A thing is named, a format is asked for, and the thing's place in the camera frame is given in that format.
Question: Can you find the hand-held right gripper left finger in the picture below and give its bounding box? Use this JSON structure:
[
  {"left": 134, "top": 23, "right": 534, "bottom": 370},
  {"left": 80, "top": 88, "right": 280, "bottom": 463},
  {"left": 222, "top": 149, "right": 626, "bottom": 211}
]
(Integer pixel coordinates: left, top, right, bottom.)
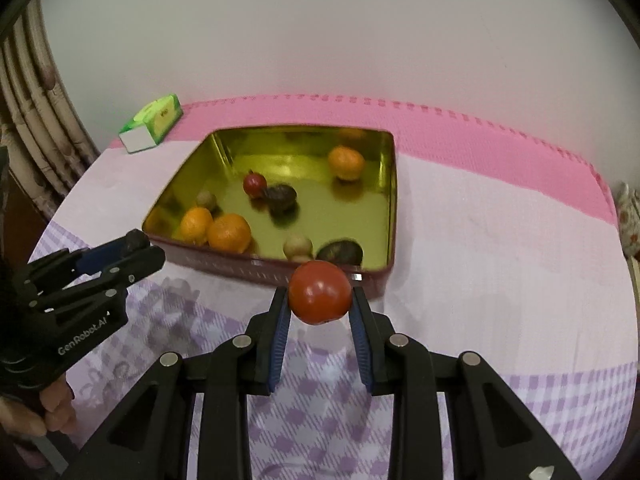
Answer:
[{"left": 75, "top": 287, "right": 292, "bottom": 480}]

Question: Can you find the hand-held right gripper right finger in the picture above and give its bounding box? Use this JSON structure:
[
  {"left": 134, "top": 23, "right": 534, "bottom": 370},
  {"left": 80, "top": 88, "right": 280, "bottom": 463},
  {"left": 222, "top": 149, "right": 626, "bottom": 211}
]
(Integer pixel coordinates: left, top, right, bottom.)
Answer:
[{"left": 348, "top": 286, "right": 583, "bottom": 480}]

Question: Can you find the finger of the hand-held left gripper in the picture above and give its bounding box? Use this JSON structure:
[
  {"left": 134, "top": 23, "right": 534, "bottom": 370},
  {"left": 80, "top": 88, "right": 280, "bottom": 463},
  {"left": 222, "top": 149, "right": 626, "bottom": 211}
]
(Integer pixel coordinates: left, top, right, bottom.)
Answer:
[
  {"left": 27, "top": 238, "right": 129, "bottom": 287},
  {"left": 31, "top": 246, "right": 167, "bottom": 314}
]

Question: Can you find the orange mandarin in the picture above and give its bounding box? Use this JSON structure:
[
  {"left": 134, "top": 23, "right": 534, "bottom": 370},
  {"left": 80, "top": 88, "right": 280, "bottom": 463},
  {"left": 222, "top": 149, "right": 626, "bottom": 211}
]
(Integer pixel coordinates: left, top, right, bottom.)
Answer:
[
  {"left": 179, "top": 207, "right": 214, "bottom": 246},
  {"left": 207, "top": 213, "right": 252, "bottom": 254},
  {"left": 328, "top": 146, "right": 366, "bottom": 181}
]

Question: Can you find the red tomato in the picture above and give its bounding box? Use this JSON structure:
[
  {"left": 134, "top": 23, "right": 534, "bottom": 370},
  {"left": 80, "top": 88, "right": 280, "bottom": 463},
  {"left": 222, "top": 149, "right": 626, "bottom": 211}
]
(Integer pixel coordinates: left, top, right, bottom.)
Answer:
[
  {"left": 243, "top": 170, "right": 267, "bottom": 198},
  {"left": 288, "top": 260, "right": 353, "bottom": 325}
]

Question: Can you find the red tin box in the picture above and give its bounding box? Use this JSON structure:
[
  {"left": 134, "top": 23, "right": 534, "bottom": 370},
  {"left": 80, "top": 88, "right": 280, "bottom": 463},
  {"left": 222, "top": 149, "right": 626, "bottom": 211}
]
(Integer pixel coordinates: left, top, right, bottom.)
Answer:
[{"left": 141, "top": 127, "right": 399, "bottom": 297}]

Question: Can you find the person's left hand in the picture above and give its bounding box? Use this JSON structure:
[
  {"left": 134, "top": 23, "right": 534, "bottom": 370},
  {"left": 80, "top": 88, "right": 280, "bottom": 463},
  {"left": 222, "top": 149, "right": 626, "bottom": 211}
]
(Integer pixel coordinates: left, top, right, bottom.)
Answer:
[{"left": 0, "top": 376, "right": 78, "bottom": 438}]

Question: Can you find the green tissue box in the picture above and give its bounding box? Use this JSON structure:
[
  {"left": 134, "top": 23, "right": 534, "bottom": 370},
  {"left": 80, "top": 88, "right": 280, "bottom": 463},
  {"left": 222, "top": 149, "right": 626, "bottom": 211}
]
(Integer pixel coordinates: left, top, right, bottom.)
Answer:
[{"left": 118, "top": 93, "right": 182, "bottom": 154}]

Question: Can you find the beige patterned curtain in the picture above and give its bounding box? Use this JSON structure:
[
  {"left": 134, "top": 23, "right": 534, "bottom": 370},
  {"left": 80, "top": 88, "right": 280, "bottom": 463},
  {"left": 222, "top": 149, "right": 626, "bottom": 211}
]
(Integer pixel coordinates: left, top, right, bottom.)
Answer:
[{"left": 0, "top": 0, "right": 101, "bottom": 221}]

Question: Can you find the floral patterned object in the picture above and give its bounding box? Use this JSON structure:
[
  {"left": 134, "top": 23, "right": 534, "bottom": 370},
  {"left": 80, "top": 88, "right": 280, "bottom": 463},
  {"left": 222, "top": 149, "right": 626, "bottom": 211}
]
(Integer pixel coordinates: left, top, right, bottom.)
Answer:
[{"left": 614, "top": 182, "right": 640, "bottom": 261}]

